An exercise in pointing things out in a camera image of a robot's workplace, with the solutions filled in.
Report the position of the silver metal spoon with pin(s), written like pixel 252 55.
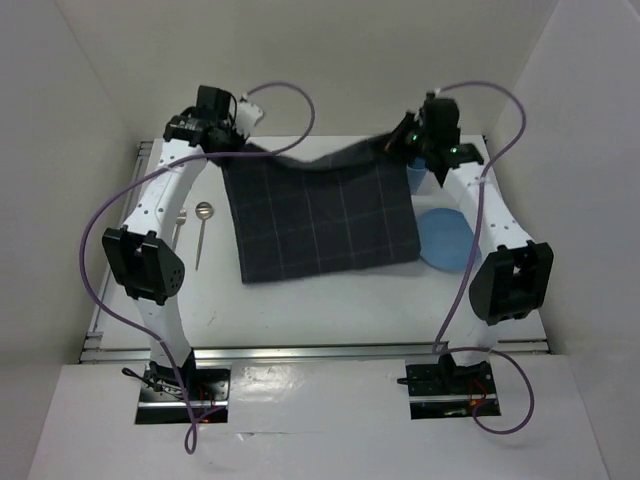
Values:
pixel 204 211

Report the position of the dark grey checked cloth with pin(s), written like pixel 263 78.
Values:
pixel 350 209

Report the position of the blue plastic cup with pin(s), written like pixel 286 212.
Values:
pixel 416 173

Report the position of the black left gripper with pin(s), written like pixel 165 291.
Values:
pixel 237 137

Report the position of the blue plastic plate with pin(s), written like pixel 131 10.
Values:
pixel 445 239

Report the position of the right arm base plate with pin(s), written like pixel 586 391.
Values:
pixel 444 390

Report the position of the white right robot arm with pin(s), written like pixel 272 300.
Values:
pixel 507 272

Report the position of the silver metal fork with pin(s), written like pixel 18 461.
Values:
pixel 180 221

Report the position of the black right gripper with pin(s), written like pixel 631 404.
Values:
pixel 394 145

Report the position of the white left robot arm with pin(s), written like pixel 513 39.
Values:
pixel 140 252

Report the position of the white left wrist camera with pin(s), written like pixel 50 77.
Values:
pixel 248 116

